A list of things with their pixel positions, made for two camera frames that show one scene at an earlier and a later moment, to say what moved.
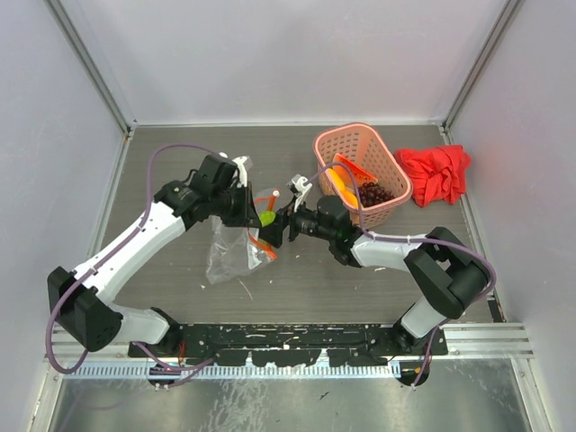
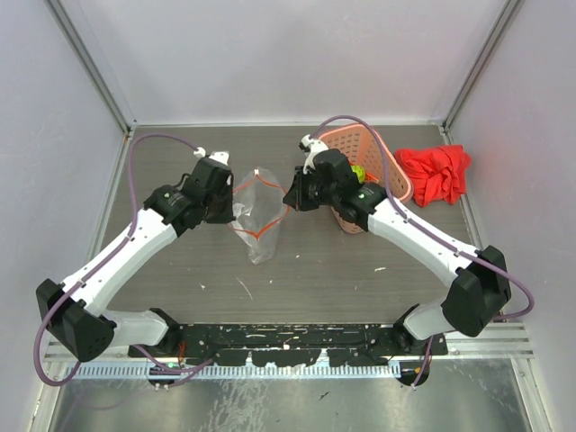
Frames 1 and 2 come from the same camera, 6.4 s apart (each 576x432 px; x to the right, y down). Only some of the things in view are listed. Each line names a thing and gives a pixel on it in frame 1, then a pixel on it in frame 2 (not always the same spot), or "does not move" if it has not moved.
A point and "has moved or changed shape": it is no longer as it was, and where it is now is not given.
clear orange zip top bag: (235, 249) has moved or changed shape
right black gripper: (273, 233) to (296, 197)
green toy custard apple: (266, 218) to (360, 173)
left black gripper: (248, 216) to (227, 215)
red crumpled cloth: (436, 173) does not move
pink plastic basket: (362, 143) does not move
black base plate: (289, 344) does not move
